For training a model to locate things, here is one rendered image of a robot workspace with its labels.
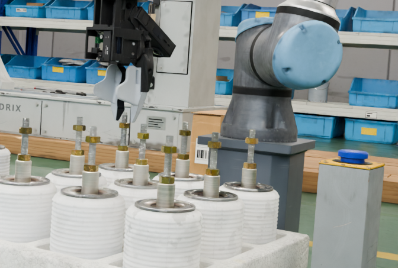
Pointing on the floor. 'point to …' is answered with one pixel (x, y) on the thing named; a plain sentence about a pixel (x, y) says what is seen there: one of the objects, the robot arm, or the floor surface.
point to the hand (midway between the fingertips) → (128, 113)
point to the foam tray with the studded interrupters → (256, 258)
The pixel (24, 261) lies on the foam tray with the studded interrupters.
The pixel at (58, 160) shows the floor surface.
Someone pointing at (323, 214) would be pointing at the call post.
